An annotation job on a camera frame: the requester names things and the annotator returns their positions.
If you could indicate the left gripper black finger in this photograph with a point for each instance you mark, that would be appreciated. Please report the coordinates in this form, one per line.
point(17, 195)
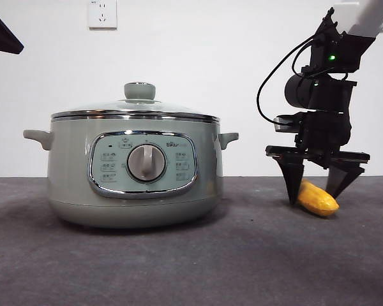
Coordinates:
point(1, 36)

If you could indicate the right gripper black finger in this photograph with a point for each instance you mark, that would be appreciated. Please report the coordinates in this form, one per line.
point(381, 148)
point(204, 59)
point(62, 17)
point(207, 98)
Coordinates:
point(293, 178)
point(341, 180)

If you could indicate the yellow corn cob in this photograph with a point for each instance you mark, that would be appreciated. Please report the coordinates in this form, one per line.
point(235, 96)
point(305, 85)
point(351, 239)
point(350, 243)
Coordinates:
point(319, 201)

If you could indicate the glass lid with green knob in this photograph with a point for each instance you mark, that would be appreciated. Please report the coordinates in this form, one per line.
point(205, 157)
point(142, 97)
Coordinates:
point(139, 92)

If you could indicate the sage green electric pot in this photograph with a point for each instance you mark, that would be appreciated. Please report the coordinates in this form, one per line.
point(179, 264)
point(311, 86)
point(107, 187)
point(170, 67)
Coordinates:
point(70, 165)

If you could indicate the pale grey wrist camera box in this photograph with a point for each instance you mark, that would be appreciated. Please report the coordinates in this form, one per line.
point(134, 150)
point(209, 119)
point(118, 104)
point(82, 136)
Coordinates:
point(285, 123)

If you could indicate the white wall socket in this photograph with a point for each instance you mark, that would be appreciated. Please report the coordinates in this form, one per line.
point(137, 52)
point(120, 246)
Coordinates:
point(103, 16)

